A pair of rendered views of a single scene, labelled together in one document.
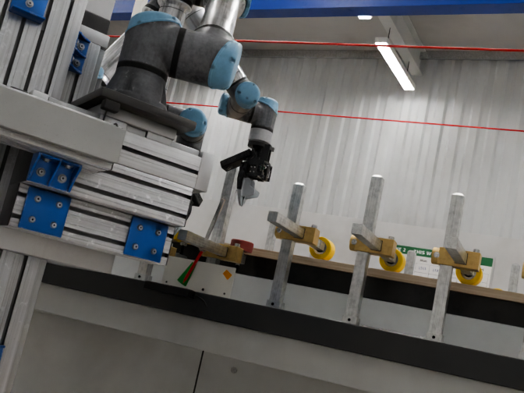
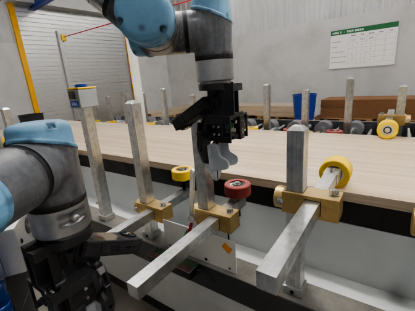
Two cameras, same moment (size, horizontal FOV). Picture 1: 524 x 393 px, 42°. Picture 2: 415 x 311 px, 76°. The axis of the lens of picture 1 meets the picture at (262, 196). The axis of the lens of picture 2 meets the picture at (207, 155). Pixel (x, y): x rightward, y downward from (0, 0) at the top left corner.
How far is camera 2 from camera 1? 1.71 m
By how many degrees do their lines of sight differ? 29
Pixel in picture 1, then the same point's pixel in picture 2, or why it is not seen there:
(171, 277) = (172, 241)
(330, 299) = (359, 236)
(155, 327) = (177, 279)
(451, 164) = not seen: outside the picture
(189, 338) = (209, 295)
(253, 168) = (217, 128)
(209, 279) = (209, 250)
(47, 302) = not seen: hidden behind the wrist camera
